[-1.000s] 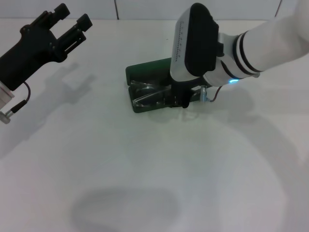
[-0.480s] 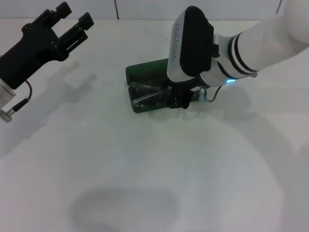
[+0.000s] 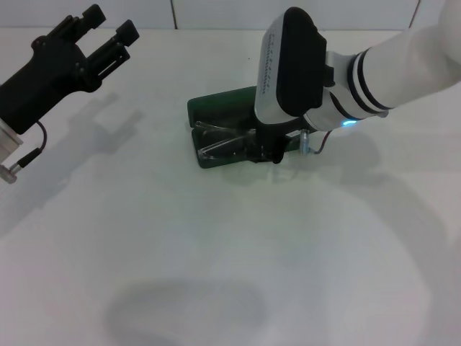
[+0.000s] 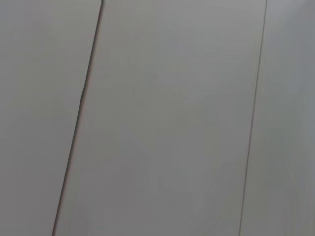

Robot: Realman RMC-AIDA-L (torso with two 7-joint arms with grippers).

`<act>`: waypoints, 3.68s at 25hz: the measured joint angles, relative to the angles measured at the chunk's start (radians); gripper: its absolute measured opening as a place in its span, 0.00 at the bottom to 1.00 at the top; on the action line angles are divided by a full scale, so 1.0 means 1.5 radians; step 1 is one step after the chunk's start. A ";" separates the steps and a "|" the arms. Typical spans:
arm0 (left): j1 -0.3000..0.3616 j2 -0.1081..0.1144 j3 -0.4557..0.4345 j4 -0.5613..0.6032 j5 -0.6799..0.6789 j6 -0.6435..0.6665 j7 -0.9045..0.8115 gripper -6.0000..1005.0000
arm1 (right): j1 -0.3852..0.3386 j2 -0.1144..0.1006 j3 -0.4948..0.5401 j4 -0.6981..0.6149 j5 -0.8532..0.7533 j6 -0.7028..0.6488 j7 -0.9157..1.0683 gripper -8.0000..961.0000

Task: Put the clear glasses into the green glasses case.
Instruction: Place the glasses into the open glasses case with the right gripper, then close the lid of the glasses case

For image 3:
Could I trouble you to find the right gripper thin cable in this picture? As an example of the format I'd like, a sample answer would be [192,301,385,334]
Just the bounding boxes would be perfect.
[298,129,334,156]

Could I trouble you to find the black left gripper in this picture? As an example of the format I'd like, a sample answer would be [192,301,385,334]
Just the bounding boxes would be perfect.
[0,4,140,135]

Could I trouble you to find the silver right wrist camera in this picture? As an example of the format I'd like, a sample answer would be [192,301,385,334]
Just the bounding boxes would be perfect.
[254,6,336,125]

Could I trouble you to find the green glasses case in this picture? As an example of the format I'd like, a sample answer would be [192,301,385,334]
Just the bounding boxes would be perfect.
[187,85,302,169]

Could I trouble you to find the clear white glasses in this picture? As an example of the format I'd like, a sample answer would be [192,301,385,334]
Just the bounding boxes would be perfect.
[194,120,259,161]

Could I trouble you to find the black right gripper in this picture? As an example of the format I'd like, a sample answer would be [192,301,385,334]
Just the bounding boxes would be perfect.
[246,120,303,165]

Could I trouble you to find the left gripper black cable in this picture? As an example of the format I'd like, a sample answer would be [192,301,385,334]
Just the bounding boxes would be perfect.
[0,120,50,185]

